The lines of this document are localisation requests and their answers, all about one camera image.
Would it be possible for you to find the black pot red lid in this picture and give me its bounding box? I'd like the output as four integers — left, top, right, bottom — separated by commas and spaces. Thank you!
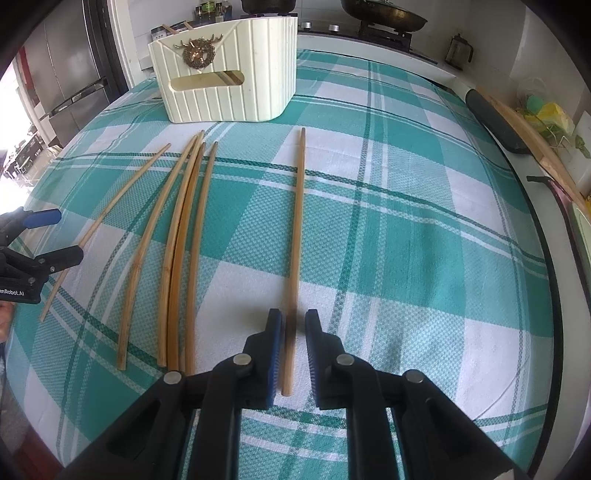
242, 0, 297, 15

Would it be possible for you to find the sauce bottles group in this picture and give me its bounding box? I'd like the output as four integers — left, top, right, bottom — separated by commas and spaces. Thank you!
193, 1, 232, 25

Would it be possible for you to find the green plastic cutting board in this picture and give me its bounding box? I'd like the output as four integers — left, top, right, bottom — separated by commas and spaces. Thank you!
572, 204, 591, 257

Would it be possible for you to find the dark glass kettle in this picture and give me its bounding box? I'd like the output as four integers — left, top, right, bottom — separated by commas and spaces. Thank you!
445, 34, 474, 71

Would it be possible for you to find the teal white checkered tablecloth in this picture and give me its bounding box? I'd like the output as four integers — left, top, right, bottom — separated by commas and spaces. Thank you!
5, 50, 554, 468

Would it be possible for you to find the cream utensil holder box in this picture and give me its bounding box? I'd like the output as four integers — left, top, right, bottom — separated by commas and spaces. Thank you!
148, 16, 297, 123

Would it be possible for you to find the wooden cutting board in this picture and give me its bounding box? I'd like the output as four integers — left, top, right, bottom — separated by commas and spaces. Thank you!
476, 86, 590, 220

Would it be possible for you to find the black chair back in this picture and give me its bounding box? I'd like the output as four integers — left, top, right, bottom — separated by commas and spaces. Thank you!
465, 89, 531, 155

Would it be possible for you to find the person's left hand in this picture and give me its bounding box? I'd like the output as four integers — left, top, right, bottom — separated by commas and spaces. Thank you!
0, 301, 15, 343

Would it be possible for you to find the spice jar rack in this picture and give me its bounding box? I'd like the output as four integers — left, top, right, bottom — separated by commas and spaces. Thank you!
150, 21, 193, 41

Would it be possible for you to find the grey steel refrigerator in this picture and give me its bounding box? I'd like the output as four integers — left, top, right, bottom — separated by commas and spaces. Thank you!
23, 0, 128, 147

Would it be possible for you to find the black gas cooktop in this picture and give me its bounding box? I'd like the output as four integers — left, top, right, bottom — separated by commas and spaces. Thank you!
298, 21, 437, 64

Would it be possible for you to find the yellow green bag bundle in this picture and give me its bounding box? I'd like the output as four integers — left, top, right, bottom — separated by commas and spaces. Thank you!
517, 77, 590, 159

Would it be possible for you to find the black wok glass lid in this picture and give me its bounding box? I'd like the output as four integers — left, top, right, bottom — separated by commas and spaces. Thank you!
341, 0, 428, 33

